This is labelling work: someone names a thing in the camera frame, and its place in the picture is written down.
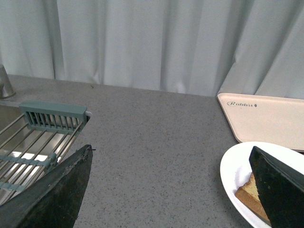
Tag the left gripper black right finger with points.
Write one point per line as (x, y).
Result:
(280, 189)

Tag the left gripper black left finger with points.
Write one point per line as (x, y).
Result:
(54, 200)

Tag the toast slice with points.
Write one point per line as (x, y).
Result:
(249, 196)

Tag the white round plate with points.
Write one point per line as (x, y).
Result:
(235, 170)

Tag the teal metal sink rack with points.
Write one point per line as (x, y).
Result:
(35, 133)

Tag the stainless steel sink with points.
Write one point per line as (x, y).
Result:
(9, 114)

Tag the cream rabbit tray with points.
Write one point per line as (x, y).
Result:
(265, 119)

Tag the steel faucet base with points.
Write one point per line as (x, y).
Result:
(6, 89)

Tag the grey-white curtain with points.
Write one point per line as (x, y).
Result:
(199, 47)

